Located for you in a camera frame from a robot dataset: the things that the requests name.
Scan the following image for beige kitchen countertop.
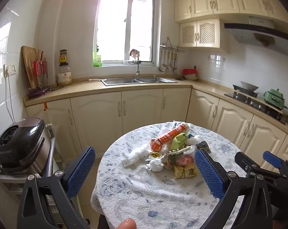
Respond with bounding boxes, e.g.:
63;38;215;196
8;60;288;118
23;76;288;137

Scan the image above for yellow label bottle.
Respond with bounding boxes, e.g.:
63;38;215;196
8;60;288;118
59;50;68;65

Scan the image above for cream kitchen cabinets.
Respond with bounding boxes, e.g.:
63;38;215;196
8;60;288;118
26;88;288;170
174;0;288;29

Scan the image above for green dish soap bottle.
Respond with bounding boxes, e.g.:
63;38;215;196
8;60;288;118
93;51;103;68

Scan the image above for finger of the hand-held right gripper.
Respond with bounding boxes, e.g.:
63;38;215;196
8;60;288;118
263;150;288;175
235;151;278;180

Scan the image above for red pot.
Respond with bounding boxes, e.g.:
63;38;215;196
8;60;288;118
183;66;199;76

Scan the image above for stainless steel sink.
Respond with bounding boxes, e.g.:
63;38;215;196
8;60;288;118
101;76;178;86

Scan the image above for metal utensil rail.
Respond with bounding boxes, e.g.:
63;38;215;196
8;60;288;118
159;37;186;54

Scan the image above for white power cable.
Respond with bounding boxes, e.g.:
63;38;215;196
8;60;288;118
5;76;16;123

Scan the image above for brown folding fan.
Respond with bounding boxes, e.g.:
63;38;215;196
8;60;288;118
254;33;276;47

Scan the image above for red kitchen utensils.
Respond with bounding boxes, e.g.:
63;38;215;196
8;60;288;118
33;60;49;77

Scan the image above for cream lower kitchen cabinets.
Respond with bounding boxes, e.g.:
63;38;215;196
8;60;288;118
26;88;288;170

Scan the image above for cream lattice door cabinet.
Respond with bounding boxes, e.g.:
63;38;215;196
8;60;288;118
179;18;230;53

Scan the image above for glass storage jar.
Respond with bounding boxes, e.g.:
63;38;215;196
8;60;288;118
57;63;73;86

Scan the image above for sliding window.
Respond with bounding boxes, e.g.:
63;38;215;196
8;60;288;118
94;0;157;66

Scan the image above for silver wok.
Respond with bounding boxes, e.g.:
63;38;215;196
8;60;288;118
239;81;260;91

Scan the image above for silver packet yellow label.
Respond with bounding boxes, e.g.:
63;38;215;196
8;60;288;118
149;151;165;161

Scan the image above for dark rice cooker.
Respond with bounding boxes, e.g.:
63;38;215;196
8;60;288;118
0;117;53;175

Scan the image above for metal shelf rack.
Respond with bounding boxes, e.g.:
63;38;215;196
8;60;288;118
0;123;85;229

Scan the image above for beige packet red print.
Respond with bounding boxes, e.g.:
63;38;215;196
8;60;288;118
162;156;176;172

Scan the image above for wooden cutting board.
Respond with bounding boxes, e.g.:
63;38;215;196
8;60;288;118
21;45;43;89

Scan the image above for round table with patterned cloth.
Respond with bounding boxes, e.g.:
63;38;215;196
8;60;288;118
91;122;248;229

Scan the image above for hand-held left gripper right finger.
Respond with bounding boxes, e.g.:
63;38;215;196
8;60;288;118
194;148;274;229

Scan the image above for purple utensil stand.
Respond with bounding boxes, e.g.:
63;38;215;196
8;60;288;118
28;86;51;99

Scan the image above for grey range hood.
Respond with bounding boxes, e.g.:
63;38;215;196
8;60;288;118
224;17;288;59

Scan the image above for cream upper kitchen cabinets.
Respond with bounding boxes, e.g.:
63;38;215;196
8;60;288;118
174;0;288;29

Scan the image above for white tissue ball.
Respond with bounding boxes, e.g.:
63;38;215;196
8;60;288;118
145;160;163;172

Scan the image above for metal faucet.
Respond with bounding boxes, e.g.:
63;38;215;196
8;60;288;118
131;61;143;81

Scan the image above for white wall socket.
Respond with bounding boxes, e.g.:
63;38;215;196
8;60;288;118
3;63;17;77

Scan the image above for long orange white wrapper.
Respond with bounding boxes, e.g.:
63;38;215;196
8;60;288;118
150;122;191;152

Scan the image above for light green wrapper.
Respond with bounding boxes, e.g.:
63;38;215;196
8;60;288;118
170;132;190;151

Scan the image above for green electric pot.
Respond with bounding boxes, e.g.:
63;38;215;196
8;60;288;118
263;89;286;110

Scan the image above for dark blue packet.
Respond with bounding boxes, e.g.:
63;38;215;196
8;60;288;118
195;141;211;153

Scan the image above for white crumpled plastic bag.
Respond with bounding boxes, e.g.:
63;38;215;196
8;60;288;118
122;148;150;167

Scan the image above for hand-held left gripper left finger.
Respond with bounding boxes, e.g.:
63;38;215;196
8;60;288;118
17;146;97;229

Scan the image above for black gas stove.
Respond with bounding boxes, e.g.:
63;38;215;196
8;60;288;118
225;89;288;125

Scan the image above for yellow folded packet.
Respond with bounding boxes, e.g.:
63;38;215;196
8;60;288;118
174;163;199;179

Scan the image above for pink snack packet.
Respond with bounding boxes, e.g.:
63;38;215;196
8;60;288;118
176;154;196;166

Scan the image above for person's left hand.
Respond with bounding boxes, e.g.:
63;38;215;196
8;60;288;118
118;218;137;229

